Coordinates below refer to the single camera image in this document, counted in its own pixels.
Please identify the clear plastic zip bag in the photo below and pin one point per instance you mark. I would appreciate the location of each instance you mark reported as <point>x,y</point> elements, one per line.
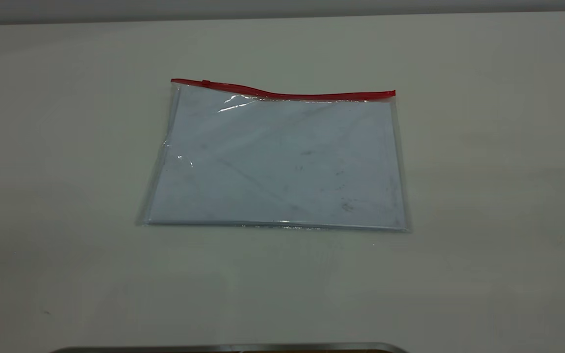
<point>282,162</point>

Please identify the grey metal bar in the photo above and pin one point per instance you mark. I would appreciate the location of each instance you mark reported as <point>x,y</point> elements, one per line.
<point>233,348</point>

